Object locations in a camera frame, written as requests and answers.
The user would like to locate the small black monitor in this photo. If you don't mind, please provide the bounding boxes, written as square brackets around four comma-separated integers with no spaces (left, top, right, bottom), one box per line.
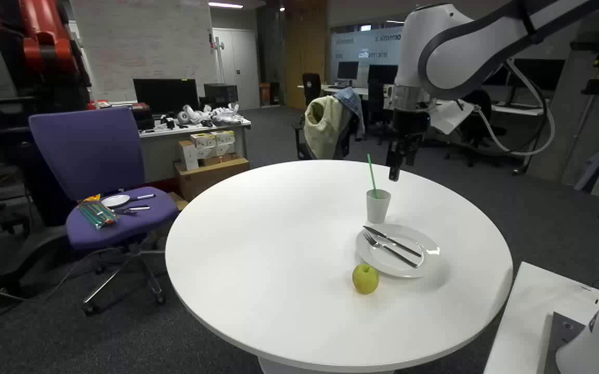
[202,83,242,110]

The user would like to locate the black handled knife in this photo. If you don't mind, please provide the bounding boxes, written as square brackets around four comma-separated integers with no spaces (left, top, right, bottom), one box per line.
[363,225,424,260]

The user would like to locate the purple office chair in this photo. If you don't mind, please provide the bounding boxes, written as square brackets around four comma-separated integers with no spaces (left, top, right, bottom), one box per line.
[27,107,181,319]

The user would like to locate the cream jacket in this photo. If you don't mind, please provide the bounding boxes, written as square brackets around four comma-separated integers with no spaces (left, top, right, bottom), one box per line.
[301,94,354,160]

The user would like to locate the bundle of coloured markers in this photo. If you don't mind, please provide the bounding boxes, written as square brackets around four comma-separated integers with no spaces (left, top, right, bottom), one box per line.
[78,199,118,230]

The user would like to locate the white bagged packages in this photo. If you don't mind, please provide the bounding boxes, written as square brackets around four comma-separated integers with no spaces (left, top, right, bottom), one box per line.
[177,129,239,172]

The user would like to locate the large black monitor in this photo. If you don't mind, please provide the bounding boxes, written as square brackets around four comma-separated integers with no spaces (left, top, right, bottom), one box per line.
[131,77,202,116]

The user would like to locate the small white dish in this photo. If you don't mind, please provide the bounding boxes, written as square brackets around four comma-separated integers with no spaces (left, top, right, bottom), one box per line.
[99,194,134,211]

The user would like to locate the green straw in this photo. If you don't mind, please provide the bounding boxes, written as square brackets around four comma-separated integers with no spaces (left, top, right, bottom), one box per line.
[367,153,379,194]

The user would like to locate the brown cardboard box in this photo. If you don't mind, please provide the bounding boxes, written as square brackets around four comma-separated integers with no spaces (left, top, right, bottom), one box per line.
[173,157,252,203]

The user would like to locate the green red apple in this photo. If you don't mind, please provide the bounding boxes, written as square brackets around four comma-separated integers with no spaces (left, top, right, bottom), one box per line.
[352,263,382,298]

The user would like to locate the white plastic bag clutter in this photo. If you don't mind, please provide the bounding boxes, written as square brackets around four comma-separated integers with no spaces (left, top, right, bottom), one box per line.
[173,103,246,129]

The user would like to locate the clear glass plate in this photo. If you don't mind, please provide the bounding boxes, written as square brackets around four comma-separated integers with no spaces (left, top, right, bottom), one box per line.
[354,221,445,280]

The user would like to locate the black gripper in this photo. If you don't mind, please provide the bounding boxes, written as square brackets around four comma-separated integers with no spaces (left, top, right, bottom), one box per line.
[385,109,433,184]

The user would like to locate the white mug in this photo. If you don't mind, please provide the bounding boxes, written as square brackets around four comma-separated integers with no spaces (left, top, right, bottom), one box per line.
[364,188,394,225]

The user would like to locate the white robot stand plate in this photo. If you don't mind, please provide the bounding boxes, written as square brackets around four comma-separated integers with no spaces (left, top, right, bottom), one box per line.
[483,260,599,374]

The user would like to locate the grey office desk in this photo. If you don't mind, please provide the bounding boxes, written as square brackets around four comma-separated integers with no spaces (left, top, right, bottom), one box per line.
[135,116,253,184]

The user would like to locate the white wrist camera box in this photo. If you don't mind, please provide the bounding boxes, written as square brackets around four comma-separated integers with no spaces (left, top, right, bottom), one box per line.
[428,97,476,138]

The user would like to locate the grey camera cable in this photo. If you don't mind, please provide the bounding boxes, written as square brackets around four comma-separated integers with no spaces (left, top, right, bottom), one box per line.
[475,58,559,159]

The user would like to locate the black handled fork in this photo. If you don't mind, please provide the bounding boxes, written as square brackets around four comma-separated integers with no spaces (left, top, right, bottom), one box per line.
[363,233,421,271]

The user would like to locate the black office chair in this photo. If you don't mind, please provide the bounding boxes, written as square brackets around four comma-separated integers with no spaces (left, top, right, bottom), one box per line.
[293,92,369,163]

